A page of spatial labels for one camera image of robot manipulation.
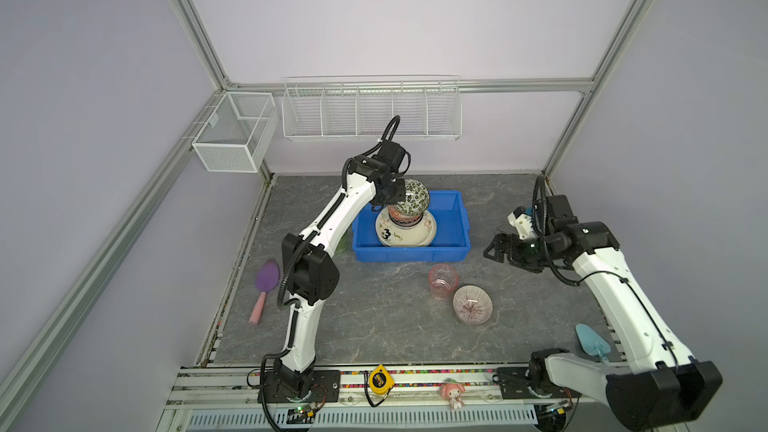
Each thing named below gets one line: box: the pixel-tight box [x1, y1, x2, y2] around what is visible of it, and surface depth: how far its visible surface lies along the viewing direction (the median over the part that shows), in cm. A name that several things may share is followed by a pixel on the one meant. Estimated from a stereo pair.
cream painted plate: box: [375, 208, 437, 247], surface depth 101 cm
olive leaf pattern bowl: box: [396, 179, 430, 216], surface depth 93 cm
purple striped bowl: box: [452, 284, 494, 325], surface depth 86 cm
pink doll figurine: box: [440, 378, 466, 410], surface depth 72 cm
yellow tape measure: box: [369, 364, 395, 395], surface depth 75 cm
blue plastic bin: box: [352, 190, 471, 262], surface depth 98 cm
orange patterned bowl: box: [388, 205, 424, 227], surface depth 95 cm
